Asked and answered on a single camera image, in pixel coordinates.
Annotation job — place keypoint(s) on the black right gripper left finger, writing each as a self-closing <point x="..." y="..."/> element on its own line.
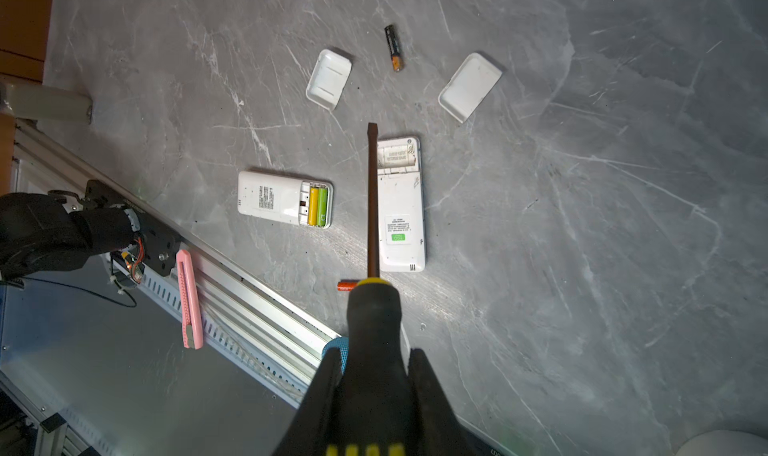
<point x="309" y="429"/>

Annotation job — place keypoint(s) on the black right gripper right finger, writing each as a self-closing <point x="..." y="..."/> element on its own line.
<point x="439" y="431"/>

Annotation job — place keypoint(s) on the black yellow battery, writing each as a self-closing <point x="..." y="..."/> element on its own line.
<point x="374" y="409"/>

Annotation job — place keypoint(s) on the red AAA battery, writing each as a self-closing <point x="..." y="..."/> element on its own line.
<point x="347" y="285"/>

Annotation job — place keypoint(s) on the white remote control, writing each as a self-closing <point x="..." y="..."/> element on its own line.
<point x="278" y="198"/>

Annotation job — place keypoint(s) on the white remote with back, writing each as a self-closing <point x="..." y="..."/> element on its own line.
<point x="402" y="241"/>

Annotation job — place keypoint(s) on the white battery cover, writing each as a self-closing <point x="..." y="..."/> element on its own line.
<point x="468" y="87"/>
<point x="328" y="79"/>

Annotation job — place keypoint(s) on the black gold AAA battery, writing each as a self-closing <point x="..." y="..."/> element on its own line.
<point x="394" y="47"/>

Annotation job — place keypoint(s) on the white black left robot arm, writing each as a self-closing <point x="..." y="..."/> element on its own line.
<point x="39" y="234"/>

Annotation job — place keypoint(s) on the yellow green batteries in remote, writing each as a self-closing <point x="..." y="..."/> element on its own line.
<point x="318" y="206"/>

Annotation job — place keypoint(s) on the pink utility knife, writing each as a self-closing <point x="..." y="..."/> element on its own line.
<point x="192" y="324"/>

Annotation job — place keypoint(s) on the left green circuit board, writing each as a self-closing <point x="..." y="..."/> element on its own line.
<point x="133" y="259"/>

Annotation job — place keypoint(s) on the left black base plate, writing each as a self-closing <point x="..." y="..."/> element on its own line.
<point x="160" y="241"/>

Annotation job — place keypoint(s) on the aluminium front rail frame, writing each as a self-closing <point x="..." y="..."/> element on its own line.
<point x="246" y="321"/>

